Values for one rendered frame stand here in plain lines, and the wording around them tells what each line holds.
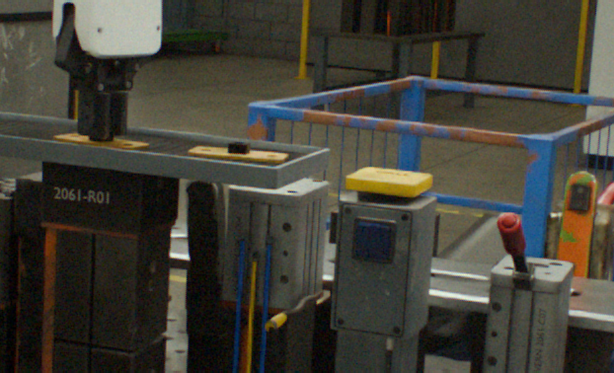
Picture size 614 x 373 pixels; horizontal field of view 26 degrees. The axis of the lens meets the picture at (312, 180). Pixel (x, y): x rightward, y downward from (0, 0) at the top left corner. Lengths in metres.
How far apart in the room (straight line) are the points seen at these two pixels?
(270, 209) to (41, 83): 3.76
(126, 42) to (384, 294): 0.31
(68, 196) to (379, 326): 0.30
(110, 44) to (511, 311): 0.44
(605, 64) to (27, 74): 5.16
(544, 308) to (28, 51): 3.83
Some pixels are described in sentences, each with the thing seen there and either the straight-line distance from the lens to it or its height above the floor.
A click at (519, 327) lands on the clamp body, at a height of 1.01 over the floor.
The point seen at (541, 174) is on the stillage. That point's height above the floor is 0.86.
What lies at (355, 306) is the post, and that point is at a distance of 1.12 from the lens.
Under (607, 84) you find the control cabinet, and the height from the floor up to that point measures 0.58.
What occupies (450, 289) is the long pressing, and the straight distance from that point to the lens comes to 1.42.
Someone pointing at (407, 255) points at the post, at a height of 1.10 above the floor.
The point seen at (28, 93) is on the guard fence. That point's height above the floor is 0.77.
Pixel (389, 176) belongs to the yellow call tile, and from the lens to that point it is 1.12.
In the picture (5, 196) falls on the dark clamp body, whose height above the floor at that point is 1.07.
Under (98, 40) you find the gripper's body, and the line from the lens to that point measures 1.15.
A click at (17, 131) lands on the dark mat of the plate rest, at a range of 1.27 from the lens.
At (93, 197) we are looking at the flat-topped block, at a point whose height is 1.12.
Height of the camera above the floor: 1.34
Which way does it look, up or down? 10 degrees down
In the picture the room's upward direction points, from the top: 4 degrees clockwise
